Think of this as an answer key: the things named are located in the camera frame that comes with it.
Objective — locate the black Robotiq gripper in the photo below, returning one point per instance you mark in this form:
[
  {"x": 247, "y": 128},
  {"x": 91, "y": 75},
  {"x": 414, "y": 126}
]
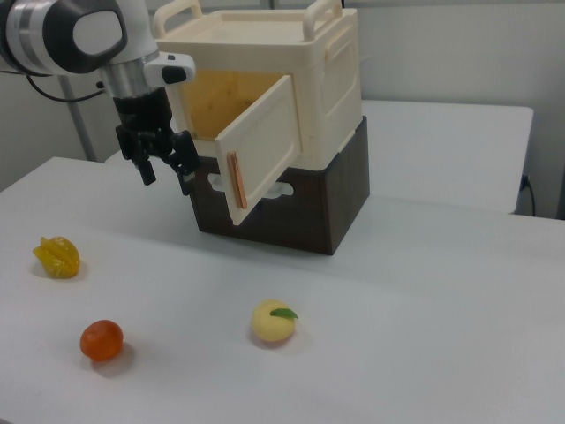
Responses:
[{"x": 141, "y": 110}]

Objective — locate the cream cabinet door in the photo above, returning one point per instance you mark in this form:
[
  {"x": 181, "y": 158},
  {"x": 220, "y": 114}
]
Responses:
[{"x": 260, "y": 146}]

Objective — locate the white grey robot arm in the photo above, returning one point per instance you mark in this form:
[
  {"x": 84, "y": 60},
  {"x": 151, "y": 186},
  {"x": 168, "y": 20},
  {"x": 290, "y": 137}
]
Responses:
[{"x": 53, "y": 35}]

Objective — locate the grey metal pole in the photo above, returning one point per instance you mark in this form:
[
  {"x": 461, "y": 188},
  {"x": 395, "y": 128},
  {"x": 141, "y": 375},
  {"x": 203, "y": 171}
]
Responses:
[{"x": 79, "y": 119}]

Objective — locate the yellow toy starfruit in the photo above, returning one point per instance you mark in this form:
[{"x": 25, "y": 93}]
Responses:
[{"x": 57, "y": 258}]

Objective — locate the cream plastic tray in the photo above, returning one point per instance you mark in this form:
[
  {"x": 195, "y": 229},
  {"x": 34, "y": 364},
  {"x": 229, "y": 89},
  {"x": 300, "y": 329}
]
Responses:
[{"x": 265, "y": 48}]

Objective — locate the dark brown storage box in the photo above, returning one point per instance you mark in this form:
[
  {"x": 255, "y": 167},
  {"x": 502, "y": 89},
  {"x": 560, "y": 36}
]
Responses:
[{"x": 309, "y": 212}]

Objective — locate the orange toy mandarin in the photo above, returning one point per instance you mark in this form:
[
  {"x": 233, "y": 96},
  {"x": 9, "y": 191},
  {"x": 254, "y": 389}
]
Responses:
[{"x": 101, "y": 341}]

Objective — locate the yellow toy peach with leaf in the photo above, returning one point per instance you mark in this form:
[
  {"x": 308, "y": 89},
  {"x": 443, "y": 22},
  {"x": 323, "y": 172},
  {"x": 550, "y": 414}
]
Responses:
[{"x": 271, "y": 324}]

